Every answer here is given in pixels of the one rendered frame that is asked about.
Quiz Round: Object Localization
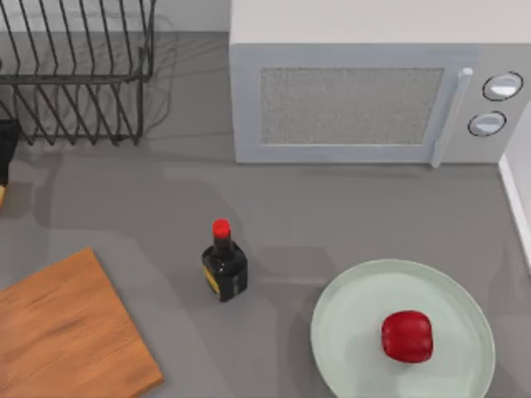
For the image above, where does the microwave oven door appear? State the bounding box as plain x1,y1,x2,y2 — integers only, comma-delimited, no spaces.
230,44,490,167

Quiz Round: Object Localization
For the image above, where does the red bell pepper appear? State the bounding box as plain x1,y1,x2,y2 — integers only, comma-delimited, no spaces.
381,310,435,365

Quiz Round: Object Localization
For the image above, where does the microwave door handle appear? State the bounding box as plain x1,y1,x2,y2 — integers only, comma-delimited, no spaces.
431,67,475,169

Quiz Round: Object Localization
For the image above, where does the wooden cutting board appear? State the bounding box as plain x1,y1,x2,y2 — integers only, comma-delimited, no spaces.
0,246,164,398

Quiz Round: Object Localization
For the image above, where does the pale green plate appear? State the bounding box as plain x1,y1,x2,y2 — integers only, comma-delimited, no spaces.
310,259,497,398

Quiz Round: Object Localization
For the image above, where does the black wire dish rack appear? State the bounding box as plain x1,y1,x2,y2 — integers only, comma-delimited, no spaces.
0,0,158,147

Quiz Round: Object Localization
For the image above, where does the small microwave knob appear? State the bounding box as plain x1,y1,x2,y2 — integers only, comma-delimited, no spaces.
467,110,508,137

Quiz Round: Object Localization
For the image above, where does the pale microwave oven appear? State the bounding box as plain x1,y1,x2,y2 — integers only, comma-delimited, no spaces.
229,0,531,168

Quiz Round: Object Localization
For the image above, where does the black bottle with red cap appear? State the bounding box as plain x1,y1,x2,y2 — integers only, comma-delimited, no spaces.
202,218,250,303

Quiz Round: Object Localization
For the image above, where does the large microwave knob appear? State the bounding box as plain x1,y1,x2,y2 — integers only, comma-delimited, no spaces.
481,70,524,102

